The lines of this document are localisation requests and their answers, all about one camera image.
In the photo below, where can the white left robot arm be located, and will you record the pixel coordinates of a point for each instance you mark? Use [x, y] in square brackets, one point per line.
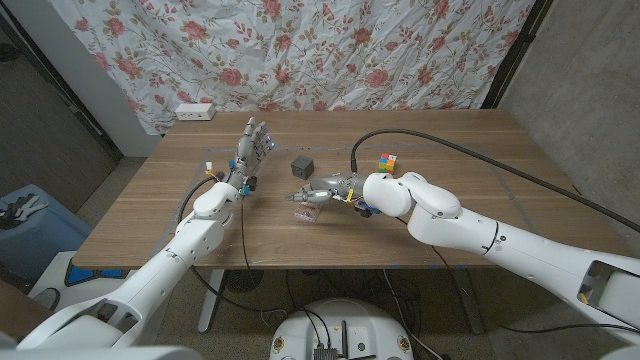
[200, 235]

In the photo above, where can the black backdrop stand pole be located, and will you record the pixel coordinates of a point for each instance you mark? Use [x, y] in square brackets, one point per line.
[515, 55]

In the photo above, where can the floral backdrop cloth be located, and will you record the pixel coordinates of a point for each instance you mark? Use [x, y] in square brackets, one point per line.
[300, 50]

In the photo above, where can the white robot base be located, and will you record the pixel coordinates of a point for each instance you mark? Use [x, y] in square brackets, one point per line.
[345, 325]

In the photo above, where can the white clamp tool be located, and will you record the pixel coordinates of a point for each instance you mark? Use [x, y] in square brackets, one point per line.
[25, 207]

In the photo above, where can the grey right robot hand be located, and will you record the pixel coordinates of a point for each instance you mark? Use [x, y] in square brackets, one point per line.
[335, 187]

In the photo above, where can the colourful Rubik's cube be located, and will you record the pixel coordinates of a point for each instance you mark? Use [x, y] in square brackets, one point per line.
[387, 164]

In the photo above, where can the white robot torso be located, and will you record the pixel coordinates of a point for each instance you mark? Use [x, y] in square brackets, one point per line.
[100, 354]

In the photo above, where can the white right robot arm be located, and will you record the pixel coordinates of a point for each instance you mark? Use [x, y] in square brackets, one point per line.
[450, 220]

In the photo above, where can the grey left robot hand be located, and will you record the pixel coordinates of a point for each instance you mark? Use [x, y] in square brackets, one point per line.
[249, 150]

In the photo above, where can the white table leg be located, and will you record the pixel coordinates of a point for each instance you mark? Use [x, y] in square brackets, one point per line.
[470, 300]
[210, 300]

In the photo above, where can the white power strip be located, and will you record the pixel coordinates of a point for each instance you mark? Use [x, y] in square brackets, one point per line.
[195, 112]

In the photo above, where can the white and blue device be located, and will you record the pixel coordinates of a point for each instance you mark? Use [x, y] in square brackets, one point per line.
[65, 280]

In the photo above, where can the blue plastic bin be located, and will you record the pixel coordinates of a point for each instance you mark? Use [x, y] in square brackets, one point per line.
[40, 240]

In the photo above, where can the clear eyeshadow palette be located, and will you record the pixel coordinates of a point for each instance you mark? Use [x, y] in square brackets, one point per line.
[307, 213]

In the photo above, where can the dark grey block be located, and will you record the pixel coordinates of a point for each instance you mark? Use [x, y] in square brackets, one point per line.
[302, 167]

